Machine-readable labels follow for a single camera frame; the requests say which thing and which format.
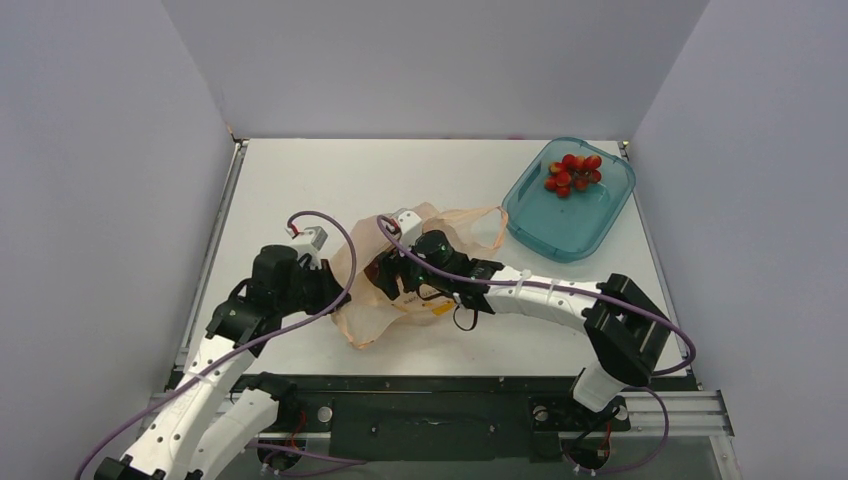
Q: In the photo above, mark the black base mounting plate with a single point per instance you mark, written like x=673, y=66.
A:
x=385, y=419

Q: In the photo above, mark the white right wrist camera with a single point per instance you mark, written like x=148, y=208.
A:
x=409, y=224

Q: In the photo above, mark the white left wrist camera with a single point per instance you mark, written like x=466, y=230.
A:
x=308, y=238

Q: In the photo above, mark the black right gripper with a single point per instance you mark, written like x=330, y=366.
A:
x=391, y=275

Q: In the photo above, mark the orange translucent plastic bag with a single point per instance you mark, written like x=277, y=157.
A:
x=477, y=232

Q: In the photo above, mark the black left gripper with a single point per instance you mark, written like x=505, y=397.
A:
x=330, y=288

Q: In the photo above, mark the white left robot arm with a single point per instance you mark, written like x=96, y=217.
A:
x=166, y=448

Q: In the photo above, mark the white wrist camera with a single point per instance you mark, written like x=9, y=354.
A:
x=308, y=238
x=409, y=224

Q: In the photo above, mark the teal plastic tray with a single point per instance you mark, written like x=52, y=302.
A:
x=570, y=228

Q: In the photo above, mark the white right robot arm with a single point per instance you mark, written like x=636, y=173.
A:
x=627, y=331

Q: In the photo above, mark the red fake grape bunch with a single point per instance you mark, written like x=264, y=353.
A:
x=573, y=173

